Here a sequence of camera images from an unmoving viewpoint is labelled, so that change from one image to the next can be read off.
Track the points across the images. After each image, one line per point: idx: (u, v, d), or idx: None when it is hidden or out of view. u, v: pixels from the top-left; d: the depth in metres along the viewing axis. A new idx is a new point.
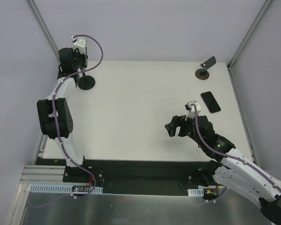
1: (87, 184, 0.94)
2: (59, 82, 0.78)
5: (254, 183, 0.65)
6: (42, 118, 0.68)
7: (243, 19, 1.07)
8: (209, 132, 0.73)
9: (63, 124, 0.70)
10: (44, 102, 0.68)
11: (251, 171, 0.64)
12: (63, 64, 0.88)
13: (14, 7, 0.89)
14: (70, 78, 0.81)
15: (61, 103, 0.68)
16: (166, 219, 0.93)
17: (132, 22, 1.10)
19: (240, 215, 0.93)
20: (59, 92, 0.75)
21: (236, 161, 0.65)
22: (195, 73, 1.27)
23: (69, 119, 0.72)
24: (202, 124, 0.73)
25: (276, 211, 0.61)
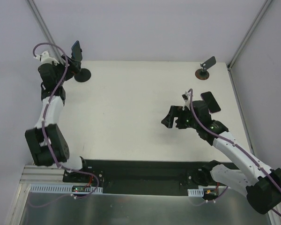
1: (87, 184, 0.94)
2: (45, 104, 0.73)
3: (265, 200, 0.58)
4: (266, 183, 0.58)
5: (240, 166, 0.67)
6: (35, 149, 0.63)
7: (242, 19, 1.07)
8: (205, 116, 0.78)
9: (59, 151, 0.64)
10: (33, 132, 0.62)
11: (240, 153, 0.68)
12: (47, 82, 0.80)
13: (14, 6, 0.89)
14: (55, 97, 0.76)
15: (53, 129, 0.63)
16: (166, 220, 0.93)
17: (131, 23, 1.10)
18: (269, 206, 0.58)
19: (241, 215, 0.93)
20: (47, 116, 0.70)
21: (225, 142, 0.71)
22: (195, 73, 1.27)
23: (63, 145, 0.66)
24: (198, 106, 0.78)
25: (259, 191, 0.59)
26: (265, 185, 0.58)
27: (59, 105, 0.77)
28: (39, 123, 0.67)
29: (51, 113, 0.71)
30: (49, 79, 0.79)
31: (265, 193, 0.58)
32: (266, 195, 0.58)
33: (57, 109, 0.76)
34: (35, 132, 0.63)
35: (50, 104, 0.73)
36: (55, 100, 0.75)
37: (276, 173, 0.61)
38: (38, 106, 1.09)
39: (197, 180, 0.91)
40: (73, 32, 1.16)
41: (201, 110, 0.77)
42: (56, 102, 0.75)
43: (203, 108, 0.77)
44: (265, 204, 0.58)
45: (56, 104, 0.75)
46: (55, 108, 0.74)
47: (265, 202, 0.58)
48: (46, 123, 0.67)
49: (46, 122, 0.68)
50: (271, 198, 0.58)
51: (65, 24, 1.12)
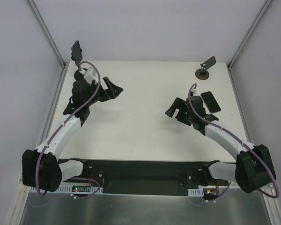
1: (87, 184, 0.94)
2: (60, 124, 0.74)
3: (248, 173, 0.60)
4: (247, 156, 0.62)
5: (228, 146, 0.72)
6: (26, 171, 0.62)
7: (243, 19, 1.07)
8: (200, 108, 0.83)
9: (46, 181, 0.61)
10: (31, 153, 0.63)
11: (225, 134, 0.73)
12: (74, 98, 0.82)
13: (14, 6, 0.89)
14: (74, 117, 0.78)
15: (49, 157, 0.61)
16: (166, 220, 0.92)
17: (131, 22, 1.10)
18: (254, 181, 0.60)
19: (241, 216, 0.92)
20: (55, 139, 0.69)
21: (214, 127, 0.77)
22: (195, 73, 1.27)
23: (55, 175, 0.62)
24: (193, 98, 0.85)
25: (241, 165, 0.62)
26: (245, 157, 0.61)
27: (73, 127, 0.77)
28: (40, 146, 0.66)
29: (59, 137, 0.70)
30: (78, 96, 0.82)
31: (246, 166, 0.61)
32: (247, 167, 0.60)
33: (69, 132, 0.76)
34: (33, 155, 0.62)
35: (63, 126, 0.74)
36: (70, 121, 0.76)
37: (259, 149, 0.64)
38: (38, 106, 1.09)
39: (197, 180, 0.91)
40: (74, 32, 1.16)
41: (195, 102, 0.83)
42: (71, 125, 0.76)
43: (197, 101, 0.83)
44: (248, 178, 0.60)
45: (70, 125, 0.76)
46: (68, 131, 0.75)
47: (247, 176, 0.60)
48: (48, 149, 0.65)
49: (48, 147, 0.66)
50: (253, 171, 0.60)
51: (65, 23, 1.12)
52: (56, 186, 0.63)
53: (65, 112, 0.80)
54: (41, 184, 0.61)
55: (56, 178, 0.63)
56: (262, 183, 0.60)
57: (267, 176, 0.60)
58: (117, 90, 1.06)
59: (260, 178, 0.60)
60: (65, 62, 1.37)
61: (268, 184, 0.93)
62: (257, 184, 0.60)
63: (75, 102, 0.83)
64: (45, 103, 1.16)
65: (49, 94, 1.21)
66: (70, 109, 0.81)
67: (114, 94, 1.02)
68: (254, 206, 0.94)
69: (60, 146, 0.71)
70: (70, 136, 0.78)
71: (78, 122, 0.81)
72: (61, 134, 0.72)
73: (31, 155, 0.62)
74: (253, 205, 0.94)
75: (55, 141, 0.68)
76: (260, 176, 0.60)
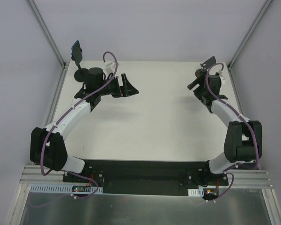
1: (87, 184, 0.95)
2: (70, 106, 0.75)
3: (234, 141, 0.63)
4: (238, 126, 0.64)
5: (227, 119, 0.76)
6: (34, 147, 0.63)
7: (243, 18, 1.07)
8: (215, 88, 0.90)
9: (52, 160, 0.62)
10: (40, 131, 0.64)
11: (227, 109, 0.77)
12: (87, 83, 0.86)
13: (14, 6, 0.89)
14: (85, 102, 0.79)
15: (58, 137, 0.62)
16: (166, 220, 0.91)
17: (131, 22, 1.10)
18: (238, 148, 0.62)
19: (242, 216, 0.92)
20: (63, 121, 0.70)
21: (221, 103, 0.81)
22: (195, 73, 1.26)
23: (62, 155, 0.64)
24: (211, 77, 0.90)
25: (231, 132, 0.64)
26: (236, 126, 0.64)
27: (83, 110, 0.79)
28: (49, 126, 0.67)
29: (68, 120, 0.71)
30: (92, 81, 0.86)
31: (233, 134, 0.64)
32: (235, 136, 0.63)
33: (77, 116, 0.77)
34: (41, 133, 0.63)
35: (73, 108, 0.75)
36: (81, 105, 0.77)
37: (253, 123, 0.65)
38: (38, 106, 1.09)
39: (197, 180, 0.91)
40: (74, 31, 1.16)
41: (211, 80, 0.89)
42: (81, 109, 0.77)
43: (213, 79, 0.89)
44: (233, 146, 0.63)
45: (81, 109, 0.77)
46: (77, 114, 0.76)
47: (232, 144, 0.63)
48: (55, 130, 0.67)
49: (56, 128, 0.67)
50: (240, 140, 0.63)
51: (65, 23, 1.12)
52: (61, 166, 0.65)
53: (77, 97, 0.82)
54: (47, 161, 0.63)
55: (62, 158, 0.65)
56: (245, 155, 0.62)
57: (252, 149, 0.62)
58: (132, 90, 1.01)
59: (245, 149, 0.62)
60: (65, 62, 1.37)
61: (268, 183, 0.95)
62: (240, 154, 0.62)
63: (88, 87, 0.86)
64: (45, 103, 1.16)
65: (49, 94, 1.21)
66: (82, 94, 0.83)
67: (127, 93, 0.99)
68: (254, 206, 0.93)
69: (68, 129, 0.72)
70: (79, 120, 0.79)
71: (87, 108, 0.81)
72: (70, 116, 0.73)
73: (39, 134, 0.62)
74: (253, 204, 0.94)
75: (63, 123, 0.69)
76: (245, 147, 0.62)
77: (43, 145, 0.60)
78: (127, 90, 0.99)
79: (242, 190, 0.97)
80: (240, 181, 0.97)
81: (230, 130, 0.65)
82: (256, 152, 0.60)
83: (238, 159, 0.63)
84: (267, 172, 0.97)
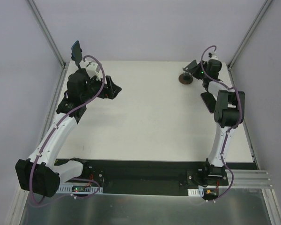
1: (87, 184, 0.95)
2: (52, 127, 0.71)
3: (221, 106, 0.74)
4: (226, 94, 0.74)
5: None
6: (23, 179, 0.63)
7: (242, 19, 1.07)
8: (215, 72, 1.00)
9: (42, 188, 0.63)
10: (24, 163, 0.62)
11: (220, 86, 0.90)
12: (69, 93, 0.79)
13: (13, 5, 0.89)
14: (67, 117, 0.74)
15: (41, 171, 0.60)
16: (166, 220, 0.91)
17: (131, 23, 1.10)
18: (224, 111, 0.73)
19: (241, 216, 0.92)
20: (46, 148, 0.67)
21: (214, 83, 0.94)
22: (178, 78, 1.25)
23: (52, 182, 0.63)
24: (213, 61, 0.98)
25: (220, 99, 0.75)
26: (222, 93, 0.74)
27: (68, 127, 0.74)
28: (33, 156, 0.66)
29: (51, 145, 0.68)
30: (74, 90, 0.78)
31: (221, 100, 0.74)
32: (222, 101, 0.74)
33: (63, 134, 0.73)
34: (26, 165, 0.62)
35: (57, 128, 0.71)
36: (64, 122, 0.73)
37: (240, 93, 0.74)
38: (38, 106, 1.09)
39: (197, 180, 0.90)
40: (74, 32, 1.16)
41: (213, 65, 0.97)
42: (65, 127, 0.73)
43: (215, 64, 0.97)
44: (220, 110, 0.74)
45: (64, 127, 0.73)
46: (62, 132, 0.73)
47: (220, 108, 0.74)
48: (40, 159, 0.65)
49: (40, 157, 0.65)
50: (225, 107, 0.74)
51: (65, 24, 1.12)
52: (54, 189, 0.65)
53: (59, 110, 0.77)
54: (39, 189, 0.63)
55: (52, 185, 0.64)
56: (230, 119, 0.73)
57: (236, 114, 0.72)
58: (116, 92, 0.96)
59: (230, 113, 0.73)
60: (65, 62, 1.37)
61: (268, 184, 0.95)
62: (226, 116, 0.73)
63: (71, 96, 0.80)
64: (45, 103, 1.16)
65: (49, 94, 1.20)
66: (63, 106, 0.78)
67: (113, 95, 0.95)
68: (254, 205, 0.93)
69: (55, 151, 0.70)
70: (66, 136, 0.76)
71: (73, 122, 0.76)
72: (54, 138, 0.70)
73: (24, 166, 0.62)
74: (253, 204, 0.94)
75: (48, 149, 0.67)
76: (231, 112, 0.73)
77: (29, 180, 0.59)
78: (114, 92, 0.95)
79: (242, 190, 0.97)
80: (239, 181, 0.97)
81: (219, 96, 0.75)
82: (239, 115, 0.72)
83: (224, 122, 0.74)
84: (267, 172, 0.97)
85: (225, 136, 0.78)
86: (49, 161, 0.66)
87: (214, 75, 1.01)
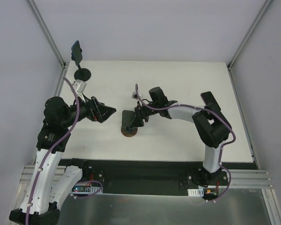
1: (87, 184, 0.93)
2: (36, 170, 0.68)
3: (205, 128, 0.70)
4: (201, 116, 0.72)
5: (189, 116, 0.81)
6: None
7: (243, 19, 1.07)
8: (162, 96, 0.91)
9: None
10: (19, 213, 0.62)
11: (184, 108, 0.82)
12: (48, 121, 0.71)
13: (13, 6, 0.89)
14: (50, 156, 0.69)
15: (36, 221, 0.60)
16: (166, 220, 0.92)
17: (132, 23, 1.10)
18: (210, 131, 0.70)
19: (241, 216, 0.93)
20: (35, 196, 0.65)
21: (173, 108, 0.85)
22: (125, 135, 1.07)
23: (49, 221, 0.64)
24: (153, 91, 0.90)
25: (199, 123, 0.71)
26: (198, 116, 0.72)
27: (54, 165, 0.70)
28: (25, 206, 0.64)
29: (40, 191, 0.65)
30: (53, 118, 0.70)
31: (200, 123, 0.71)
32: (203, 124, 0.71)
33: (51, 173, 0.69)
34: (21, 215, 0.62)
35: (41, 170, 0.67)
36: (48, 162, 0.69)
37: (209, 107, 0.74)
38: (38, 107, 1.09)
39: (197, 180, 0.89)
40: (74, 32, 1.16)
41: (157, 93, 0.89)
42: (50, 166, 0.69)
43: (158, 91, 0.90)
44: (208, 132, 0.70)
45: (49, 167, 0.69)
46: (49, 172, 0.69)
47: (207, 131, 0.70)
48: (32, 208, 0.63)
49: (32, 205, 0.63)
50: (209, 126, 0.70)
51: (66, 24, 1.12)
52: (53, 224, 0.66)
53: (39, 145, 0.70)
54: None
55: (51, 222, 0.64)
56: (220, 134, 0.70)
57: (222, 126, 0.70)
58: (107, 112, 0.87)
59: (217, 130, 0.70)
60: (65, 62, 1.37)
61: (268, 184, 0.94)
62: (214, 133, 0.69)
63: (51, 124, 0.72)
64: None
65: (49, 94, 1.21)
66: (43, 139, 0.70)
67: (101, 118, 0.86)
68: (254, 205, 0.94)
69: (47, 193, 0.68)
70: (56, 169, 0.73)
71: (57, 156, 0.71)
72: (41, 181, 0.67)
73: (19, 215, 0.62)
74: (253, 204, 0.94)
75: (37, 196, 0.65)
76: (216, 128, 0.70)
77: None
78: (102, 115, 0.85)
79: (242, 190, 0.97)
80: (239, 181, 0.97)
81: (197, 123, 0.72)
82: (225, 125, 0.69)
83: (217, 140, 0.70)
84: (267, 172, 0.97)
85: (219, 150, 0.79)
86: (41, 207, 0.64)
87: (164, 101, 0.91)
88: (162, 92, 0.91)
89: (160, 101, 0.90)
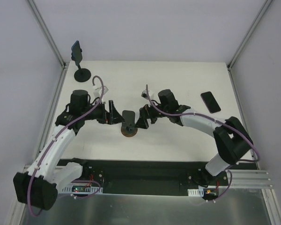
1: (87, 184, 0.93)
2: (51, 140, 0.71)
3: (228, 145, 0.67)
4: (223, 130, 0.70)
5: (204, 128, 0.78)
6: (20, 194, 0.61)
7: (243, 19, 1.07)
8: (173, 101, 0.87)
9: (39, 200, 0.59)
10: (23, 176, 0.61)
11: (200, 118, 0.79)
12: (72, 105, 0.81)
13: (13, 5, 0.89)
14: (66, 130, 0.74)
15: (39, 183, 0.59)
16: (166, 220, 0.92)
17: (131, 23, 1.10)
18: (232, 148, 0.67)
19: (241, 215, 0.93)
20: (44, 162, 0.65)
21: (188, 116, 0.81)
22: (125, 135, 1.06)
23: (49, 194, 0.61)
24: (165, 94, 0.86)
25: (222, 138, 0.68)
26: (221, 132, 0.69)
27: (66, 141, 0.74)
28: (32, 169, 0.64)
29: (48, 159, 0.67)
30: (77, 102, 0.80)
31: (223, 137, 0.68)
32: (226, 140, 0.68)
33: (62, 147, 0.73)
34: (24, 178, 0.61)
35: (55, 141, 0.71)
36: (62, 135, 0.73)
37: (230, 121, 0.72)
38: (38, 107, 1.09)
39: (197, 180, 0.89)
40: (74, 32, 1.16)
41: (169, 98, 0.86)
42: (63, 140, 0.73)
43: (170, 95, 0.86)
44: (229, 150, 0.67)
45: (62, 140, 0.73)
46: (61, 146, 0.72)
47: (229, 148, 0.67)
48: (38, 172, 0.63)
49: (39, 170, 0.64)
50: (232, 143, 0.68)
51: (66, 24, 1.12)
52: (50, 203, 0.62)
53: (57, 122, 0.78)
54: (35, 203, 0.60)
55: (49, 198, 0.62)
56: (241, 151, 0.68)
57: (243, 143, 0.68)
58: (117, 118, 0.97)
59: (239, 146, 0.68)
60: (65, 62, 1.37)
61: (268, 185, 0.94)
62: (234, 149, 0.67)
63: (72, 109, 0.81)
64: (45, 104, 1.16)
65: (49, 95, 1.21)
66: (62, 118, 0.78)
67: (111, 121, 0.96)
68: (254, 205, 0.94)
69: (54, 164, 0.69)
70: (64, 149, 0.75)
71: (71, 134, 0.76)
72: (52, 151, 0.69)
73: (21, 181, 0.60)
74: (253, 204, 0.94)
75: (46, 162, 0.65)
76: (236, 144, 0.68)
77: (27, 192, 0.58)
78: (113, 118, 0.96)
79: (242, 190, 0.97)
80: (239, 181, 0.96)
81: (219, 138, 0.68)
82: (246, 141, 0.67)
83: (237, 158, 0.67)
84: (267, 172, 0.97)
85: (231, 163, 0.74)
86: (47, 175, 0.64)
87: (174, 106, 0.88)
88: (173, 96, 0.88)
89: (170, 106, 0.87)
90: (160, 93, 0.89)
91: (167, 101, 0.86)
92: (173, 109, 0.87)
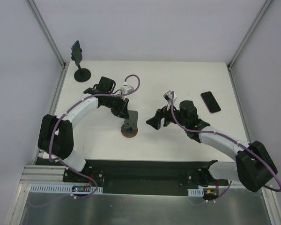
1: (87, 184, 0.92)
2: (79, 100, 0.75)
3: (250, 173, 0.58)
4: (246, 155, 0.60)
5: (225, 150, 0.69)
6: (43, 133, 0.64)
7: (243, 19, 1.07)
8: (194, 116, 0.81)
9: (59, 147, 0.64)
10: (50, 118, 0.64)
11: (222, 138, 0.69)
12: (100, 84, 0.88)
13: (14, 6, 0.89)
14: (93, 98, 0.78)
15: (66, 127, 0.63)
16: (166, 220, 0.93)
17: (131, 23, 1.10)
18: (255, 176, 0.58)
19: (240, 215, 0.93)
20: (70, 113, 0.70)
21: (208, 133, 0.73)
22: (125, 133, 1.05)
23: (69, 143, 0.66)
24: (187, 108, 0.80)
25: (243, 166, 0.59)
26: (243, 157, 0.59)
27: (90, 106, 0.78)
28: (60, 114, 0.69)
29: (75, 112, 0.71)
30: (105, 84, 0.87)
31: (245, 164, 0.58)
32: (248, 167, 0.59)
33: (86, 109, 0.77)
34: (51, 120, 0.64)
35: (83, 102, 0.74)
36: (90, 100, 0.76)
37: (255, 145, 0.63)
38: (38, 106, 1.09)
39: (197, 180, 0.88)
40: (74, 32, 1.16)
41: (190, 112, 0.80)
42: (89, 103, 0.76)
43: (192, 110, 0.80)
44: (252, 178, 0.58)
45: (89, 103, 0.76)
46: (86, 108, 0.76)
47: (251, 176, 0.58)
48: (65, 117, 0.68)
49: (66, 116, 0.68)
50: (255, 170, 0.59)
51: (65, 24, 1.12)
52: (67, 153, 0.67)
53: (86, 92, 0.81)
54: (54, 148, 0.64)
55: (68, 147, 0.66)
56: (264, 179, 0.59)
57: (267, 171, 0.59)
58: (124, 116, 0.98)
59: (262, 174, 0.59)
60: (65, 62, 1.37)
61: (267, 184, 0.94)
62: (257, 179, 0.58)
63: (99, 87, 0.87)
64: (45, 104, 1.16)
65: (49, 95, 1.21)
66: (92, 89, 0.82)
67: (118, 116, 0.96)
68: (254, 205, 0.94)
69: (76, 120, 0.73)
70: (86, 113, 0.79)
71: (94, 104, 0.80)
72: (78, 108, 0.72)
73: (49, 121, 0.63)
74: (253, 204, 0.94)
75: (73, 113, 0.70)
76: (259, 172, 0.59)
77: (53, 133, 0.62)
78: (122, 112, 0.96)
79: (242, 190, 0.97)
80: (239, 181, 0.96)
81: (241, 165, 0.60)
82: (272, 171, 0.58)
83: (260, 186, 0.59)
84: None
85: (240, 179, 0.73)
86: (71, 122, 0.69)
87: (194, 121, 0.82)
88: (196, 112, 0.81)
89: (189, 120, 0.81)
90: (181, 104, 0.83)
91: (188, 115, 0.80)
92: (191, 125, 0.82)
